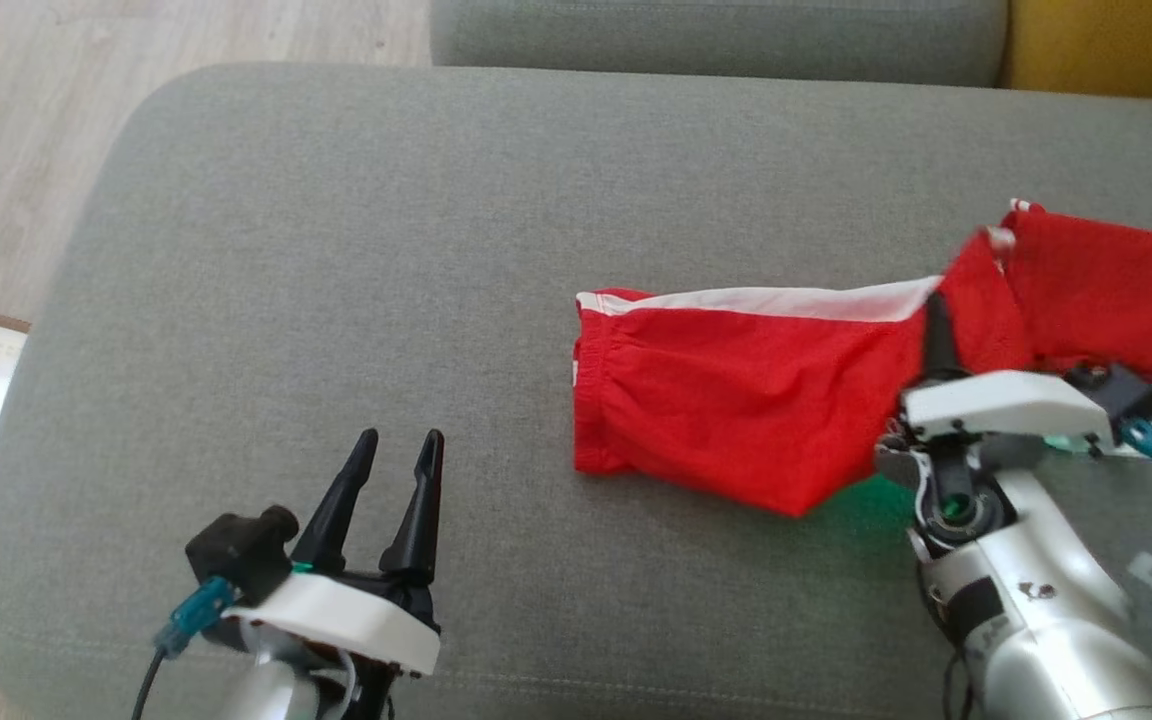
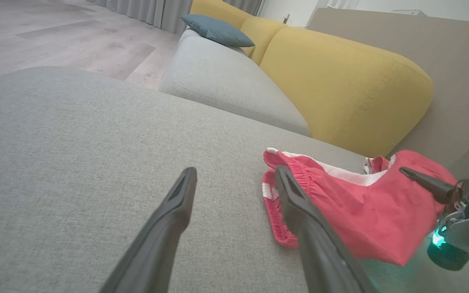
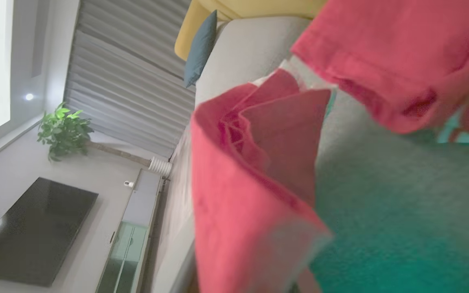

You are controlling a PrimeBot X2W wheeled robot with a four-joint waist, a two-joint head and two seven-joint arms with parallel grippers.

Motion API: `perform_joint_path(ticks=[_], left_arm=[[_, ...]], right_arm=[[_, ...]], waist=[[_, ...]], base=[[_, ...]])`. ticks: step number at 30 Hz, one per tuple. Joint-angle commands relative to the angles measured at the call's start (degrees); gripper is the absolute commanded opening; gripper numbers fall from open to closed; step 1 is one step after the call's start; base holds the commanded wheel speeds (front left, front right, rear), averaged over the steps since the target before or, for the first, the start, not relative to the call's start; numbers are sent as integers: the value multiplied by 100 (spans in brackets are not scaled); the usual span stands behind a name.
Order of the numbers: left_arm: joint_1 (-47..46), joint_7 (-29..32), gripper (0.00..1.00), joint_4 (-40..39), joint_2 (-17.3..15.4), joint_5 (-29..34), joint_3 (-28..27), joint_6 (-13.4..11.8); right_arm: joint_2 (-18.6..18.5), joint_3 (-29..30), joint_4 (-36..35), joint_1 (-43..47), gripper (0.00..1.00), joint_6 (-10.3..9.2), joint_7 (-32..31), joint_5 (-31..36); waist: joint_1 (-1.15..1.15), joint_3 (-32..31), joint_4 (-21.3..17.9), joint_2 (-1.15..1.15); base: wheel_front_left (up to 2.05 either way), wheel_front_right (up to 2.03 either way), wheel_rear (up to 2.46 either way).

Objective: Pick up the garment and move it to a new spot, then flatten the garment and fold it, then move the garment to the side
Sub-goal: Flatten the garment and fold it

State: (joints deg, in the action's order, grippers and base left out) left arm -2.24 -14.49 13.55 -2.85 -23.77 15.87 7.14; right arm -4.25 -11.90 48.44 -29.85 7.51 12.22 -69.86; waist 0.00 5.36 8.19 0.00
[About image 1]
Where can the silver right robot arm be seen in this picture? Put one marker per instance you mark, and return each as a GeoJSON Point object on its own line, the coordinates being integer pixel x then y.
{"type": "Point", "coordinates": [1036, 600]}

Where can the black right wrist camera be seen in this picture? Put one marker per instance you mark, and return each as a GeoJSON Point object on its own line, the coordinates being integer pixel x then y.
{"type": "Point", "coordinates": [1121, 395]}

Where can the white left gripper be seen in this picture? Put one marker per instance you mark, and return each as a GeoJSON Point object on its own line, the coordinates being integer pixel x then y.
{"type": "Point", "coordinates": [346, 615]}

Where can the red white basketball jersey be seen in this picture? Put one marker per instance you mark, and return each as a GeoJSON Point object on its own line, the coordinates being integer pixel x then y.
{"type": "Point", "coordinates": [1116, 290]}

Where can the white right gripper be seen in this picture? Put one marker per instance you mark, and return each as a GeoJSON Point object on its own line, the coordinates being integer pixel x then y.
{"type": "Point", "coordinates": [1006, 405]}

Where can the yellow sofa backrest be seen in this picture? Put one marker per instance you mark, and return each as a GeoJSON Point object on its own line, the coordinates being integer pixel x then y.
{"type": "Point", "coordinates": [1116, 45]}

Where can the red shorts with white stripe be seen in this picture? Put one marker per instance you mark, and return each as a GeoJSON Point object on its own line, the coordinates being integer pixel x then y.
{"type": "Point", "coordinates": [736, 400]}

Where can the large grey chaise cushion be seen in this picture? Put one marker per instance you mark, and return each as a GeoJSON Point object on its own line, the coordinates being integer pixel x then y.
{"type": "Point", "coordinates": [336, 250]}

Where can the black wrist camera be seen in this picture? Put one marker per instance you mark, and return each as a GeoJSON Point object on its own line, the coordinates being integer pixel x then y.
{"type": "Point", "coordinates": [1121, 395]}
{"type": "Point", "coordinates": [236, 550]}

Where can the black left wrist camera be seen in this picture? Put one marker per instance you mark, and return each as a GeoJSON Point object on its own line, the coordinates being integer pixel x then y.
{"type": "Point", "coordinates": [236, 550]}

